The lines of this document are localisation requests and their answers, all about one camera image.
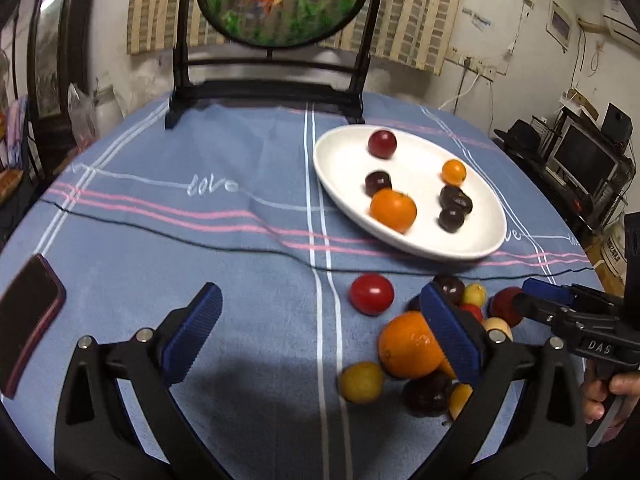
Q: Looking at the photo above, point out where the thin black cable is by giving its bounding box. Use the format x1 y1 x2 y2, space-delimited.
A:
37 197 599 287

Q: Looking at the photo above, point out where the black speaker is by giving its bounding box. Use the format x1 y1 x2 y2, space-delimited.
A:
600 102 634 144

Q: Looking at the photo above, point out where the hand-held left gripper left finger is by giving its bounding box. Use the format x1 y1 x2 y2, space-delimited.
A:
54 282 231 480

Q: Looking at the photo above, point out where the white air conditioner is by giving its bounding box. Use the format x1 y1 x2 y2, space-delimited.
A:
602 0 640 45

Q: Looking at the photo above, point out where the phone with maroon case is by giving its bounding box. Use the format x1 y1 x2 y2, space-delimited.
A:
0 254 67 401

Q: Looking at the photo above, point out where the striped bamboo blind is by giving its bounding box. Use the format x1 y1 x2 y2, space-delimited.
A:
126 0 467 77

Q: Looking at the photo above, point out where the white wall panel box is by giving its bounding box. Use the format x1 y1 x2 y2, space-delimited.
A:
545 1 574 54

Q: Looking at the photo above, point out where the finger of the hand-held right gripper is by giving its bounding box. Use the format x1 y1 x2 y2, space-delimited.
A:
522 277 627 312
512 292 587 344

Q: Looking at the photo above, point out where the red tomato on plate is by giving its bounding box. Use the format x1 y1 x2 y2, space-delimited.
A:
368 130 398 159

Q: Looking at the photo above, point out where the cardboard box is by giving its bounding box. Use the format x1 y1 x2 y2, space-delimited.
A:
590 230 629 292

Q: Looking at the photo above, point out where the person's right hand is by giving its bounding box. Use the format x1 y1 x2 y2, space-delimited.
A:
582 367 640 428

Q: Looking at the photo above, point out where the white oval plate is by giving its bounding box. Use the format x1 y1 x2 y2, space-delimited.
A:
313 125 508 261

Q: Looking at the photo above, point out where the yellow round fruit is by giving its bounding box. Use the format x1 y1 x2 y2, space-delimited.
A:
339 361 385 404

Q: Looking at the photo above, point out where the large orange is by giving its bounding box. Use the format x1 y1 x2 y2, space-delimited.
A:
378 311 457 380

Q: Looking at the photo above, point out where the red plum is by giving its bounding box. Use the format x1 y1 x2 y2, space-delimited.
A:
488 286 526 328

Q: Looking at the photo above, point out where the black hat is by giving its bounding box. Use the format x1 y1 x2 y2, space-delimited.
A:
494 119 544 155

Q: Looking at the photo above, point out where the round fish tank with stand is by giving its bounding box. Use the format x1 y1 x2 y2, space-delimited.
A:
165 0 391 129

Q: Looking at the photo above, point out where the blue striped tablecloth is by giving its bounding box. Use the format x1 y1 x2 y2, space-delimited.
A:
0 92 608 480

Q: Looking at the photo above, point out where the computer monitor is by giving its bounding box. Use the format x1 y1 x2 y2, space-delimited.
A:
552 122 622 197

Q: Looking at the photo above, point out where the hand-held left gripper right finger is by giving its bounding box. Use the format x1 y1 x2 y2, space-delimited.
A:
419 282 589 480

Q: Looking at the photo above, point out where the medium orange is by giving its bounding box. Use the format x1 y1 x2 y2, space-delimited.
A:
370 188 418 234

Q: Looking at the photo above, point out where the clear plastic bag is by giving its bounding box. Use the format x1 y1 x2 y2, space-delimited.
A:
67 82 102 150

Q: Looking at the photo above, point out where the pale yellow fruit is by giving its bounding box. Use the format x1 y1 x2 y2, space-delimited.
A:
483 317 514 342

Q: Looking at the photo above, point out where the dark purple plum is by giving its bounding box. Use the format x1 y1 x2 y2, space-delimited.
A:
402 370 455 419
364 170 392 197
439 185 473 214
432 274 466 307
438 207 466 233

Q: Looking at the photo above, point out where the white wall outlet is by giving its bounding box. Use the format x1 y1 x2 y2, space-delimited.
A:
462 55 499 81

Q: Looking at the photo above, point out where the dark wooden cabinet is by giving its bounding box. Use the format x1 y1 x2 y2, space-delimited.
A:
0 0 103 203

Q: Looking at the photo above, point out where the small yellow fruit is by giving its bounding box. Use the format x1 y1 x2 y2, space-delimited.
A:
460 283 488 308

